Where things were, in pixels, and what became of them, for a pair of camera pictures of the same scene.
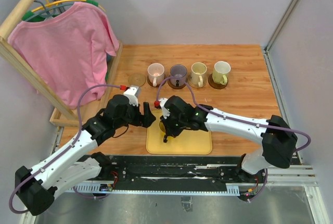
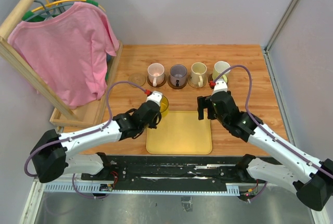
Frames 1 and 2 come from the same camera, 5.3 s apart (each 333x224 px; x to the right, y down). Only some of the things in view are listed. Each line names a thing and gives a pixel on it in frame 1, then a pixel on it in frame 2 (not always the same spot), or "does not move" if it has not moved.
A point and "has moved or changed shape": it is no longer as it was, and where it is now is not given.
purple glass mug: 178,71 does not move
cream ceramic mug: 198,69 does not move
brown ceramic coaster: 163,83 does not move
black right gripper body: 175,125 to 219,117
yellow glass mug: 162,126 has moved or changed shape
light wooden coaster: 137,79 does not move
